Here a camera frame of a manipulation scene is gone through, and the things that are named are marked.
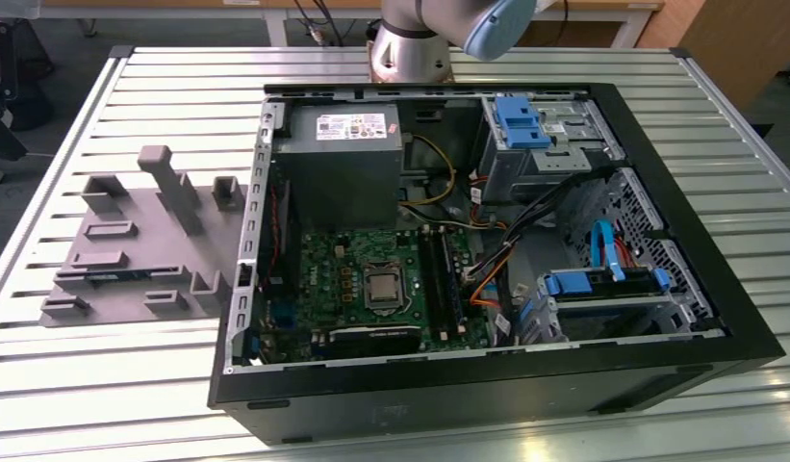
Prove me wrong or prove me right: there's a blue RAM stick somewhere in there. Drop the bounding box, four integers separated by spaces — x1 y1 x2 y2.
57 269 185 286

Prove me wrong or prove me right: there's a black RAM slot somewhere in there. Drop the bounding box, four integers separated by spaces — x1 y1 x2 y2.
418 226 442 342

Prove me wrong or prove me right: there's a black mesh waste bin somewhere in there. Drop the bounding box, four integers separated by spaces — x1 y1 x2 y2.
15 18 55 132

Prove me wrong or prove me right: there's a grey parts rack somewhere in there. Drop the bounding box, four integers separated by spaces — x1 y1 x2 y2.
39 143 250 331

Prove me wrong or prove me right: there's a white-legged wooden desk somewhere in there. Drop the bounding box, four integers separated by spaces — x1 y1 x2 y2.
258 0 667 49

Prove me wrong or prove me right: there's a grey power supply unit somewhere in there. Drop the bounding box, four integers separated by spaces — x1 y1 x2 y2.
275 103 406 230

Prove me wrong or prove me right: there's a green motherboard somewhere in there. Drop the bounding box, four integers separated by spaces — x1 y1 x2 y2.
253 225 498 362

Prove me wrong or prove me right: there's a metal socket cover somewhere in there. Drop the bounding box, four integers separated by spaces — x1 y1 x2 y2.
359 262 409 314

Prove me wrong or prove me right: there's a silver CPU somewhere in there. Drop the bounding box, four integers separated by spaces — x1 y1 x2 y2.
366 276 401 300

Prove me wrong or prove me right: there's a black graphics card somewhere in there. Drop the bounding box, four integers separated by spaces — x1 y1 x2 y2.
309 322 426 360

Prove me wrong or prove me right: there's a blue plastic drive latch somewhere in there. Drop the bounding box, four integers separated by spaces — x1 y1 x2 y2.
494 95 557 150

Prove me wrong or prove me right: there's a silver optical drive cage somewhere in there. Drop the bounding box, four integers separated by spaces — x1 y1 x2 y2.
477 93 627 206

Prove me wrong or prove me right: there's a black PC case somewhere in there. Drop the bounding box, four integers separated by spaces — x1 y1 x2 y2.
206 81 787 447

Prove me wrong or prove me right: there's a hard disk in blue carrier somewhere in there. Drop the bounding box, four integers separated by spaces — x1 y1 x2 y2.
538 267 671 304

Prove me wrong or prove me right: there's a silver disk bay cage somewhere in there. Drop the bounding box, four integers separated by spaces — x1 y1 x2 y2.
522 269 730 346

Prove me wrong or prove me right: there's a brown wooden cabinet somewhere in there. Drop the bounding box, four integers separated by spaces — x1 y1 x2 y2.
637 0 790 112

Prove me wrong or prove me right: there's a red and black twisted wire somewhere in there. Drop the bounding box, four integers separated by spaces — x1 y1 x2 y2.
267 182 289 290

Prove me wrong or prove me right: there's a yellow wire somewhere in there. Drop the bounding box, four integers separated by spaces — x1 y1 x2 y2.
398 134 459 208

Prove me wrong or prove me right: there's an orange wire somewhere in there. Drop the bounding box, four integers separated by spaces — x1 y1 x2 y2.
469 283 498 309

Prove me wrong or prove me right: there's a black cable bundle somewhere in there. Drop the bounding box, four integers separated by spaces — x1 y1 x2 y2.
490 166 627 347

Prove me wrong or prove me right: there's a blue flat data cable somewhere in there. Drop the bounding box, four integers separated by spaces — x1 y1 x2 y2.
590 218 627 283

